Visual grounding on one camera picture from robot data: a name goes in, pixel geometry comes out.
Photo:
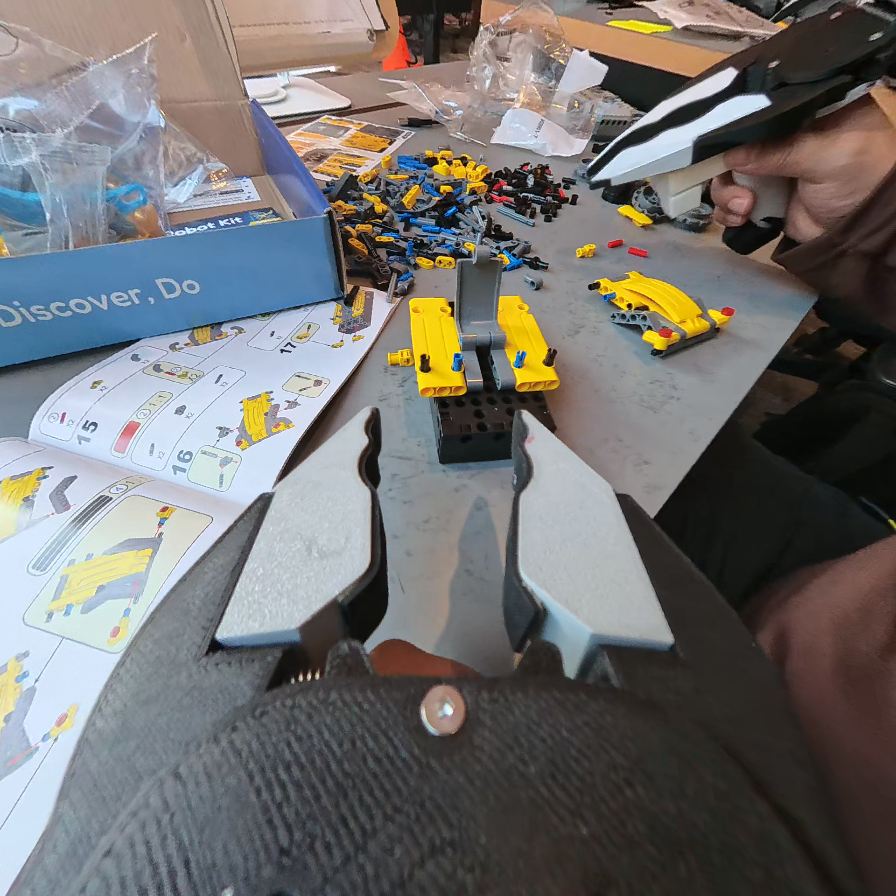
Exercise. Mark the sticker sheet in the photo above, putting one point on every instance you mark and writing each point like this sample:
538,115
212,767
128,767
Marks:
350,140

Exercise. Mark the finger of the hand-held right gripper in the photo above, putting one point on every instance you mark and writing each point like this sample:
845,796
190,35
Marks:
700,147
693,105

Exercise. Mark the yellow curved panel piece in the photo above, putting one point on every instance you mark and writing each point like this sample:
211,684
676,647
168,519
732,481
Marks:
636,216

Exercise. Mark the clear bags of brick parts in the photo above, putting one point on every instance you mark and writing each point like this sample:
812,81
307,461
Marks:
84,140

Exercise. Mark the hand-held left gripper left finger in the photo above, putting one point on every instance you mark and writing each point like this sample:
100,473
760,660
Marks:
308,560

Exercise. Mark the pile of small brick parts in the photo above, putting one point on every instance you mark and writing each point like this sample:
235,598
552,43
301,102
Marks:
420,210

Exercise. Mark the white stand base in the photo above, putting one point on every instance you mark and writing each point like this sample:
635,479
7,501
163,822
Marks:
301,95

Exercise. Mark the yellow curved brick assembly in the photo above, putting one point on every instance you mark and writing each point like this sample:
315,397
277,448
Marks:
651,301

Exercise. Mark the clear plastic bag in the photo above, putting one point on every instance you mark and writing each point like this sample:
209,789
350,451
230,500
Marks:
511,56

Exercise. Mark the wooden side table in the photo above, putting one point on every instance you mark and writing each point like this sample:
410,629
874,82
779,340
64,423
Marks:
658,49

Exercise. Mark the grey desk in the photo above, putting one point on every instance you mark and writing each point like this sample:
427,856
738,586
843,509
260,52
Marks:
630,406

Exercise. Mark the person in brown shirt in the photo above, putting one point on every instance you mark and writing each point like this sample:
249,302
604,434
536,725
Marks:
840,728

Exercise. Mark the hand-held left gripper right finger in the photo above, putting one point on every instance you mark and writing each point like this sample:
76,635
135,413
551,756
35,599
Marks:
581,560

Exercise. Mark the person's right forearm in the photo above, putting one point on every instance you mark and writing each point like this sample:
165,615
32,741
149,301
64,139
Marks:
854,266

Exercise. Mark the yellow and black brick assembly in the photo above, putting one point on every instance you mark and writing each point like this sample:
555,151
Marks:
434,343

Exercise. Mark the instruction booklet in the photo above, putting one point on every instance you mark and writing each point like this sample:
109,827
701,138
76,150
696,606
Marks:
140,420

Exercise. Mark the person's right hand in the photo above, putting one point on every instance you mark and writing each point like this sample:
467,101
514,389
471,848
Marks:
826,168

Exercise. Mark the blue cardboard kit box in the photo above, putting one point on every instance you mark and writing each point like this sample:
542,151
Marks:
168,301

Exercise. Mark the pile of wheels and tires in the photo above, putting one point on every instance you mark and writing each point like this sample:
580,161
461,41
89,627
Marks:
696,219

